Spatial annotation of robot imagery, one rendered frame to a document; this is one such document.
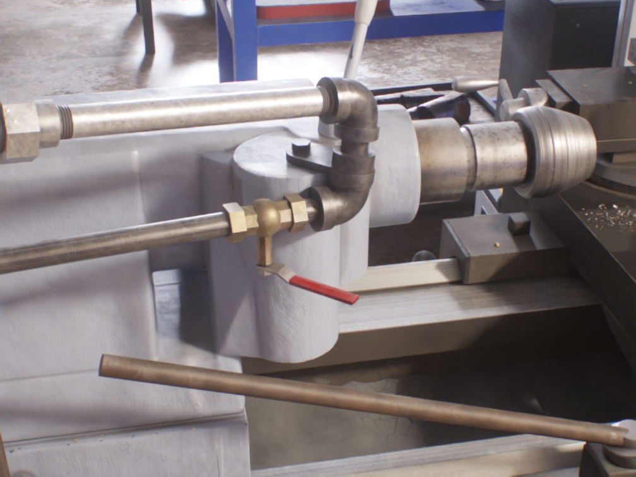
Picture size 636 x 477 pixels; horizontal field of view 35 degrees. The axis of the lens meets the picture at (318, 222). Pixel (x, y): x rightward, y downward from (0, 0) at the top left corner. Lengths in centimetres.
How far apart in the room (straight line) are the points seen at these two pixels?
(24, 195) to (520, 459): 51
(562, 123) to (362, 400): 33
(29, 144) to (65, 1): 477
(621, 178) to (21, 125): 85
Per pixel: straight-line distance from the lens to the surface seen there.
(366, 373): 124
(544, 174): 95
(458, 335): 120
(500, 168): 94
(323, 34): 274
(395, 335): 117
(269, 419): 120
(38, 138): 63
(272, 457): 116
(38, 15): 520
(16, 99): 64
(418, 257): 161
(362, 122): 74
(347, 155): 75
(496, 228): 129
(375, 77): 423
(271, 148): 81
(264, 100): 70
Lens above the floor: 150
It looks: 29 degrees down
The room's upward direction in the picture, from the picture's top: straight up
